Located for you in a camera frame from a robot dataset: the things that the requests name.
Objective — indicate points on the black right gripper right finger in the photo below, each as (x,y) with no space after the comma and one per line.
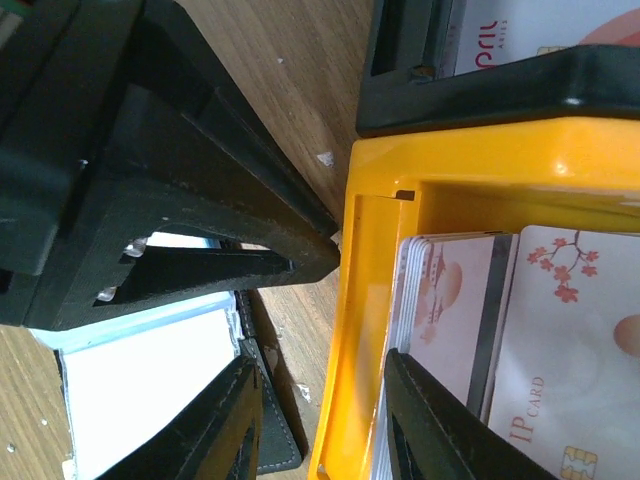
(432,435)

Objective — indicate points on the yellow plastic bin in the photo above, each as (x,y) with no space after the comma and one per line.
(572,172)

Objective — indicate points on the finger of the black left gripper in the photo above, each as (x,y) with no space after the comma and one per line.
(134,173)

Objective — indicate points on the black leather card holder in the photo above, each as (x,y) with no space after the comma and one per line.
(126,378)

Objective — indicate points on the white pink card stack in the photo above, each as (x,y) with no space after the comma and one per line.
(448,306)

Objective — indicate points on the white pink vip card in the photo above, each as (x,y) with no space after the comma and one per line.
(566,389)

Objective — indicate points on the red white card stack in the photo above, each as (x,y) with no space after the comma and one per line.
(484,34)

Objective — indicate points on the black bin with red cards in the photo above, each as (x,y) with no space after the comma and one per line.
(401,90)

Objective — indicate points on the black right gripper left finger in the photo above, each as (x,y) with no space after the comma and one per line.
(216,436)

